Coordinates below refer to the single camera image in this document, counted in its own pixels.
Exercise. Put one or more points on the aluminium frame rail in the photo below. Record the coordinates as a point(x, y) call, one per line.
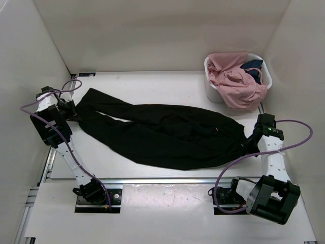
point(141, 181)

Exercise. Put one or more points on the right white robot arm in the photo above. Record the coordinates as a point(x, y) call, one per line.
point(274, 196)

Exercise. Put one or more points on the pink garment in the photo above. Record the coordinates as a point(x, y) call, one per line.
point(237, 88)

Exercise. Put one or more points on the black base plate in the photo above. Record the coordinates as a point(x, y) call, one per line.
point(240, 201)
point(101, 206)

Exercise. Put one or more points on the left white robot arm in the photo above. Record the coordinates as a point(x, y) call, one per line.
point(55, 109)

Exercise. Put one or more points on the dark blue garment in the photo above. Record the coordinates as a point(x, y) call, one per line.
point(254, 69)

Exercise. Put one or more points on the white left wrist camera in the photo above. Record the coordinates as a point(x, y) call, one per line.
point(66, 96)

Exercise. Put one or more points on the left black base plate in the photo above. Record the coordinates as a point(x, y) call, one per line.
point(101, 206)

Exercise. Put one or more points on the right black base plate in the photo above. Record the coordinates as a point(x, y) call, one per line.
point(240, 201)

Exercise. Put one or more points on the white plastic basket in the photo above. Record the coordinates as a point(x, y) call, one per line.
point(211, 90)

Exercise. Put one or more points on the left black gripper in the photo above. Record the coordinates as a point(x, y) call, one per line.
point(72, 113)

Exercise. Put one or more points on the black trousers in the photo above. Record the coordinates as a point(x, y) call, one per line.
point(166, 136)

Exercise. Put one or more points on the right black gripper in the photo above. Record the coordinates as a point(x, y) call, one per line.
point(249, 149)

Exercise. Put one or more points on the blue white label sticker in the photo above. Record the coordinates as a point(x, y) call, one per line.
point(89, 74)

